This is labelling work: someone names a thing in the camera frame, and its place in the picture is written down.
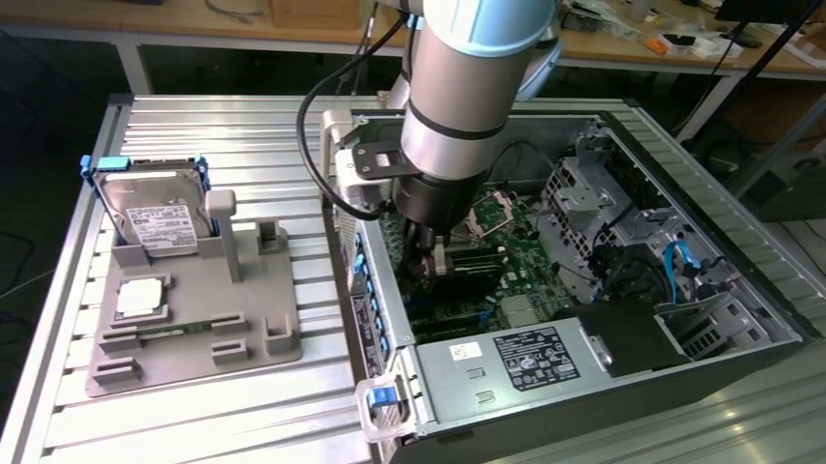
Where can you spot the blue slot retention clip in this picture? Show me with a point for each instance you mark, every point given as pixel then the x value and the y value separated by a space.
pixel 373 307
pixel 368 288
pixel 384 345
pixel 380 326
pixel 356 240
pixel 359 264

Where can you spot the wooden desk white frame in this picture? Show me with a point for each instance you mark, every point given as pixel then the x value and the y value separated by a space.
pixel 612 48
pixel 161 24

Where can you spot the grey power supply unit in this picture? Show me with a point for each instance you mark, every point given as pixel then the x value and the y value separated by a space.
pixel 464 382

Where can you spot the hard disk in blue carrier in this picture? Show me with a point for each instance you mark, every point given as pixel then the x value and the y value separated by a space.
pixel 154 212

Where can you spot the silver drive cage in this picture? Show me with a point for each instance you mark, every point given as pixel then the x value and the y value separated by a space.
pixel 580 193

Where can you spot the orange white small box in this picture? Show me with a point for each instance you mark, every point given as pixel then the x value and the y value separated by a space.
pixel 678 43

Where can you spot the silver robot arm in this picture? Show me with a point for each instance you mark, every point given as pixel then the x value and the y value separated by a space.
pixel 451 96

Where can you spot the silver CPU chip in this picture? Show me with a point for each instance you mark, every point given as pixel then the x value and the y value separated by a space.
pixel 138 297

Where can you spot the open black PC case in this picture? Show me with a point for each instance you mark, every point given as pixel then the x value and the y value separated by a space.
pixel 644 425

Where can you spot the black monitor stand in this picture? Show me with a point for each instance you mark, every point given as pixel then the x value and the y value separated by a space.
pixel 742 34

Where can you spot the silver disk bay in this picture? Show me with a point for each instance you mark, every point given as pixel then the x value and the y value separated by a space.
pixel 710 333

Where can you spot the green RAM stick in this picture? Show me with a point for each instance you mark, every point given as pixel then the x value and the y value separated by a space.
pixel 173 331

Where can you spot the black slanted pole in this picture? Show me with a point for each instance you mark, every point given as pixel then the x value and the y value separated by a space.
pixel 766 53

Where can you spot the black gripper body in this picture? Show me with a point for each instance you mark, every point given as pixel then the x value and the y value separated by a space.
pixel 439 200

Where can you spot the black camera bracket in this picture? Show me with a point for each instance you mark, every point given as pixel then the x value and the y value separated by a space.
pixel 371 154

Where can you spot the CPU socket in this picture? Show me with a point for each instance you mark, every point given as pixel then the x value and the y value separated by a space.
pixel 493 212

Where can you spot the grey parts rack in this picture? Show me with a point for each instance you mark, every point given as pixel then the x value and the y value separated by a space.
pixel 257 299

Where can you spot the silver chipset heatsink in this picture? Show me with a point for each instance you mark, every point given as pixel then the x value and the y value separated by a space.
pixel 525 309

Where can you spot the black computer tower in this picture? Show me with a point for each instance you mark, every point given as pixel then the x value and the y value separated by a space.
pixel 787 193

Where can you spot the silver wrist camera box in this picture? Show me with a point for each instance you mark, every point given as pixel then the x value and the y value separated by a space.
pixel 355 193

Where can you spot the green Dell motherboard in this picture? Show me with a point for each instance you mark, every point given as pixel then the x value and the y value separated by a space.
pixel 523 261

